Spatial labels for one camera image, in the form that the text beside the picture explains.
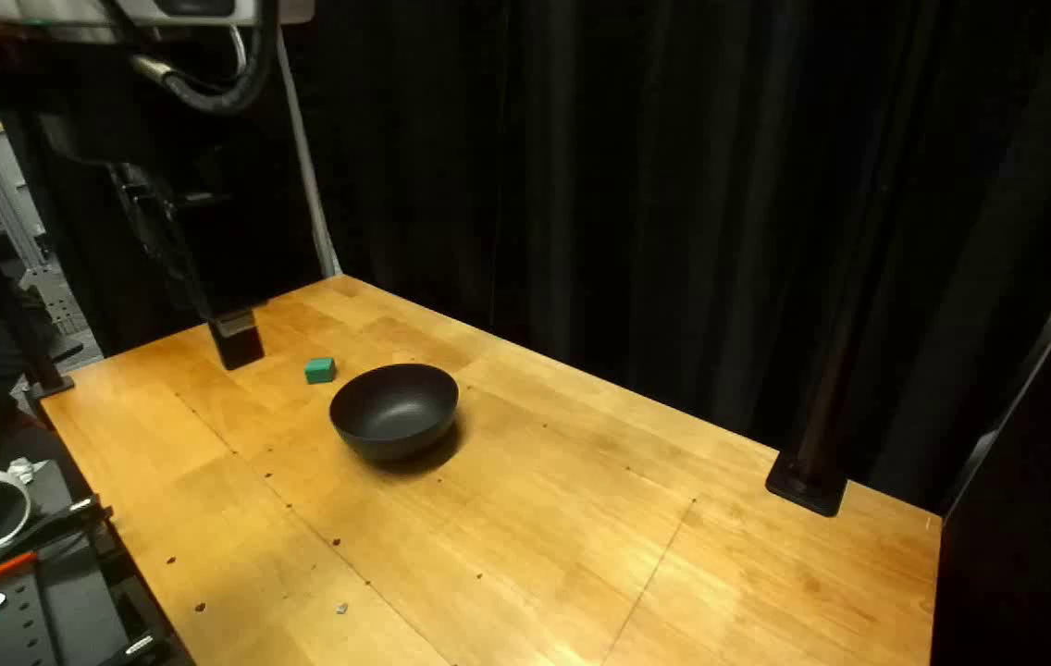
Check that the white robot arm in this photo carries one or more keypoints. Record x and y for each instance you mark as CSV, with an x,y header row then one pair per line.
x,y
96,12

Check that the small green block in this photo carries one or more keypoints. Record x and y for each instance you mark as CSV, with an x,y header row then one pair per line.
x,y
320,366

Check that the black bowl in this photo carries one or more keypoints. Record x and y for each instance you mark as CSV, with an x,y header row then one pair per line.
x,y
393,413

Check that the black perforated side board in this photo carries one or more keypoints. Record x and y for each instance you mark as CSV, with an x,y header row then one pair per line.
x,y
30,593

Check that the black curtain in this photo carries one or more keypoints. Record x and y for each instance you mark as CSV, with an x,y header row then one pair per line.
x,y
675,185

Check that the white metal frame bar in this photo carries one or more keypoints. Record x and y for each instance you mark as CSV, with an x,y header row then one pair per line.
x,y
310,152

